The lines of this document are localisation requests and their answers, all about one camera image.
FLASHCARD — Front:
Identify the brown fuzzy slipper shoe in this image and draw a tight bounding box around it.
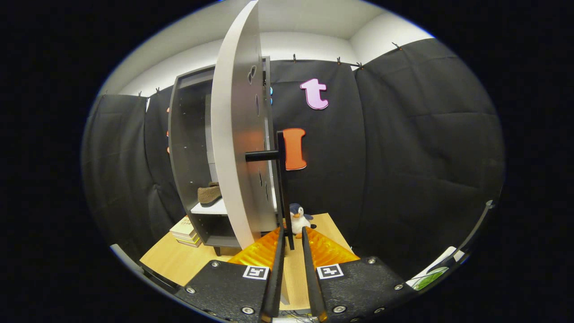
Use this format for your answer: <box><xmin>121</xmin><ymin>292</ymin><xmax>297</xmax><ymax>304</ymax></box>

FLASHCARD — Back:
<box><xmin>197</xmin><ymin>181</ymin><xmax>222</xmax><ymax>205</ymax></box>

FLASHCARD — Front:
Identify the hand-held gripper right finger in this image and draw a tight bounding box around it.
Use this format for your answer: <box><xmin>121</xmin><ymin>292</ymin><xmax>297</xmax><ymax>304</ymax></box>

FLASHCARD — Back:
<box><xmin>301</xmin><ymin>226</ymin><xmax>417</xmax><ymax>323</ymax></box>

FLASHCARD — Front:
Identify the black backdrop cloth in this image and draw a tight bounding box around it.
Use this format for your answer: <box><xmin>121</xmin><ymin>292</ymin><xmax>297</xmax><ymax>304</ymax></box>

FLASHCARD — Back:
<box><xmin>81</xmin><ymin>38</ymin><xmax>506</xmax><ymax>281</ymax></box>

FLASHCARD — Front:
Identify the thin black pole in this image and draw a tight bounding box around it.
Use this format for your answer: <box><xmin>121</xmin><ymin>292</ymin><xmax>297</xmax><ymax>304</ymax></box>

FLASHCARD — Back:
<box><xmin>460</xmin><ymin>200</ymin><xmax>495</xmax><ymax>258</ymax></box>

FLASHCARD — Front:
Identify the white green-printed sheet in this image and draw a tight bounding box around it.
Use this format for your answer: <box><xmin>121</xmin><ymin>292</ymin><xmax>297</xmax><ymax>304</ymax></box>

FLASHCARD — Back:
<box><xmin>406</xmin><ymin>246</ymin><xmax>467</xmax><ymax>291</ymax></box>

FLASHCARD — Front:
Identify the row of black cloth clips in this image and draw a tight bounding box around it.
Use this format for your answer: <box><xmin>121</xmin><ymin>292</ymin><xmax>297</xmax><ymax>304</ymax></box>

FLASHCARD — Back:
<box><xmin>137</xmin><ymin>42</ymin><xmax>402</xmax><ymax>98</ymax></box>

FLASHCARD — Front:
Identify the black door handle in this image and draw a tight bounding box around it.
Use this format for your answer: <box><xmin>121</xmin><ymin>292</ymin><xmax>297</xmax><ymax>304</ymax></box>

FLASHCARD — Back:
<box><xmin>245</xmin><ymin>130</ymin><xmax>295</xmax><ymax>250</ymax></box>

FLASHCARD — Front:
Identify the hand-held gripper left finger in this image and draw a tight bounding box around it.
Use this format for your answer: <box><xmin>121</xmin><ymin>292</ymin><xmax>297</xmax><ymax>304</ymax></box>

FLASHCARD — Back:
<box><xmin>175</xmin><ymin>227</ymin><xmax>286</xmax><ymax>323</ymax></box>

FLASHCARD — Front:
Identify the dark grey shoe cabinet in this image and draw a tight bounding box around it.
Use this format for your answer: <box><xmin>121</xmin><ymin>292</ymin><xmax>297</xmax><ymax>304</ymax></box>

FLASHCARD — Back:
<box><xmin>168</xmin><ymin>56</ymin><xmax>274</xmax><ymax>256</ymax></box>

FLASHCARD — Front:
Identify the beige book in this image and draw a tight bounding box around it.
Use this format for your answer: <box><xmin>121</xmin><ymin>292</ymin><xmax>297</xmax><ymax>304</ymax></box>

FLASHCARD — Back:
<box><xmin>170</xmin><ymin>216</ymin><xmax>197</xmax><ymax>238</ymax></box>

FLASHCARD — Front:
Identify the penguin plush toy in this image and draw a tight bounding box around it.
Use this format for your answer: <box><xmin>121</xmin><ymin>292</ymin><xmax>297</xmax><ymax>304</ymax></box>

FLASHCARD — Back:
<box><xmin>288</xmin><ymin>203</ymin><xmax>317</xmax><ymax>239</ymax></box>

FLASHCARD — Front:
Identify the white cabinet shelf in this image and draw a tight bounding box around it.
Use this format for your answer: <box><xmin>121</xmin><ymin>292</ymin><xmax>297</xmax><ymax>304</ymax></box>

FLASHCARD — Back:
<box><xmin>191</xmin><ymin>198</ymin><xmax>229</xmax><ymax>215</ymax></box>

